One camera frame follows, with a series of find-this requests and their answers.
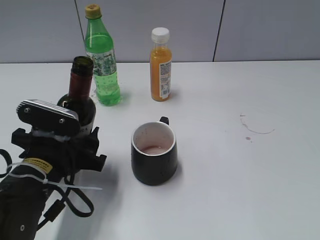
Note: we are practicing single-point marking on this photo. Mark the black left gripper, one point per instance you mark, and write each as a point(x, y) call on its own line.
point(58, 159)

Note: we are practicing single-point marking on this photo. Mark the dark red wine bottle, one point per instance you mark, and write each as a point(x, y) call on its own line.
point(78, 99)

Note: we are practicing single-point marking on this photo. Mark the black mug white interior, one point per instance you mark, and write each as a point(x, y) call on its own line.
point(154, 152)

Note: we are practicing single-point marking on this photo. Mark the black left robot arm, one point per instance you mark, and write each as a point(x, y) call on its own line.
point(36, 190)

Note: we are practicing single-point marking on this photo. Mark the white zip tie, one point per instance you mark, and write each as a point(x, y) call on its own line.
point(45, 180)

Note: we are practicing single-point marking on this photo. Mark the green plastic soda bottle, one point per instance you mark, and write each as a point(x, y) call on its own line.
point(99, 46)

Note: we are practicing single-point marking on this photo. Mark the orange juice bottle white cap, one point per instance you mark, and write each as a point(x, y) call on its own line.
point(160, 65)

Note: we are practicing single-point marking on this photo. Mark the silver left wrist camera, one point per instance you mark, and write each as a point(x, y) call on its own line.
point(49, 117)

